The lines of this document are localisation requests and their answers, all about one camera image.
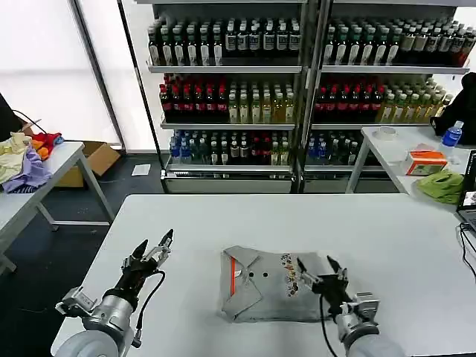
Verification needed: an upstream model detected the white desk table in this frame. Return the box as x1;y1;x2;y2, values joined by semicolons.
345;126;476;213

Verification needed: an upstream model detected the black laptop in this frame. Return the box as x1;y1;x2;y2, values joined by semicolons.
456;150;476;231

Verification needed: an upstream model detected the white side table with clothes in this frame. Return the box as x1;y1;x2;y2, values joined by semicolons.
0;141;116;276

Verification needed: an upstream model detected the blue label water bottle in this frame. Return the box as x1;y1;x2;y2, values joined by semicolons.
442;120;466;148

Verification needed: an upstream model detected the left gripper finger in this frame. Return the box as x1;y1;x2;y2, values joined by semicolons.
120;239;148;270
142;228;175;264

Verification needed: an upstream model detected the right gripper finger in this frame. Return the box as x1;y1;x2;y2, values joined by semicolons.
296;258;320;286
327;254;350;280

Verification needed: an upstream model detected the cream cloth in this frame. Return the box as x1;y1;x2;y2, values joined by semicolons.
0;132;34;185

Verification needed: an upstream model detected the metal shelf with bottles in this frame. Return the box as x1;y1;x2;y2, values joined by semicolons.
304;0;476;194
122;0;309;194

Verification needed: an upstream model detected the purple cloth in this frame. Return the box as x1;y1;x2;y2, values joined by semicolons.
1;143;53;194

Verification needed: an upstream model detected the person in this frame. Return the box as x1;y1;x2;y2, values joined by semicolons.
430;72;476;146

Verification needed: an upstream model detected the orange tissue box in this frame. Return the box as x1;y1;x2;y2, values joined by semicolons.
405;144;450;176

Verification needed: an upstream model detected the red and orange cloth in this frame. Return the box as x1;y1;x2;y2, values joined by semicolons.
31;130;65;161

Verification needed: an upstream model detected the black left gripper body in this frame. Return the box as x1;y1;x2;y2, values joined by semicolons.
112;259;157;298

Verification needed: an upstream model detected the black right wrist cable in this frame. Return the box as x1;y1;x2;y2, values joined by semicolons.
318;293;345;357

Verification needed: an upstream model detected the black laptop cable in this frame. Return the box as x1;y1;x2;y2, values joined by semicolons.
459;222;476;278

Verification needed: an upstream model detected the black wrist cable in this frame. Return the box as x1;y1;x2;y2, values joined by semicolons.
318;293;345;357
132;269;167;347

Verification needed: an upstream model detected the black bulky object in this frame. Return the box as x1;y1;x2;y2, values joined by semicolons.
0;91;25;142

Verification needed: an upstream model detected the brown cardboard box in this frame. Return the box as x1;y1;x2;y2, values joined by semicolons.
55;141;122;188

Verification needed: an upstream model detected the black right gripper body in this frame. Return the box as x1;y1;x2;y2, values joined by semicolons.
311;274;355;316

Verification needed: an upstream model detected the grey printed t-shirt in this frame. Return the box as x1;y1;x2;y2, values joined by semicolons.
219;245;335;324

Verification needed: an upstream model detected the green cloth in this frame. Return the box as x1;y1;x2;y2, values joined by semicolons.
416;170;466;205

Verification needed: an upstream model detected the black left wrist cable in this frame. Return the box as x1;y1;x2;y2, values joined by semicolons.
132;269;167;347

